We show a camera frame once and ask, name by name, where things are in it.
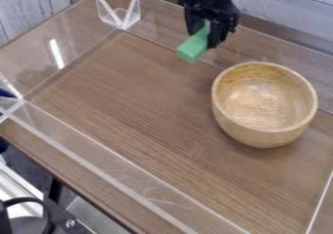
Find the black table leg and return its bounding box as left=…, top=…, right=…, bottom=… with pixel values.
left=48, top=178, right=63, bottom=204

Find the green rectangular block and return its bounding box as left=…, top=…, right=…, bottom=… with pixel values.
left=177, top=23, right=209, bottom=62

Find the black cable loop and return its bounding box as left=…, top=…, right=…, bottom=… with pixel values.
left=0, top=196, right=56, bottom=234

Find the clear acrylic barrier wall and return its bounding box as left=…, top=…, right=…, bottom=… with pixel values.
left=0, top=0, right=333, bottom=234

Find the clear acrylic corner bracket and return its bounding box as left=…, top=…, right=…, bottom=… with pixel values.
left=95, top=0, right=140, bottom=30

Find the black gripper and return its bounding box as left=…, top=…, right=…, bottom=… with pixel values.
left=179, top=0, right=241, bottom=49

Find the light wooden bowl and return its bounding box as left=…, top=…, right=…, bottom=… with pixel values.
left=211, top=61, right=318, bottom=148

